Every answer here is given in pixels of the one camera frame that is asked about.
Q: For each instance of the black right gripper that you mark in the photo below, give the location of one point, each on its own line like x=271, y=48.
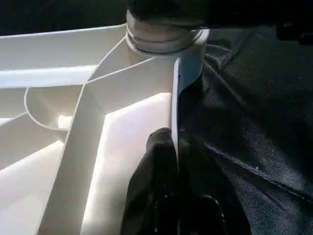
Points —
x=296, y=32

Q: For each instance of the white plastic table top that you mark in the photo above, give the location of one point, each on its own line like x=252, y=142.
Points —
x=49, y=54

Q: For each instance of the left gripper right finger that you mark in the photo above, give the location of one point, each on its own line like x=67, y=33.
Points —
x=205, y=200

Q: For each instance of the white plastic table leg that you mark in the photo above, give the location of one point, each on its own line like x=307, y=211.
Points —
x=161, y=39

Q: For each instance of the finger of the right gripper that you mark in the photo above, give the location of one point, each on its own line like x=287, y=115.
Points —
x=171, y=12

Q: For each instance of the black work mat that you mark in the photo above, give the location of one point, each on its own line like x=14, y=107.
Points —
x=254, y=122

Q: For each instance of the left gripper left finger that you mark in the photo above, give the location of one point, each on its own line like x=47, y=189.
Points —
x=151, y=196

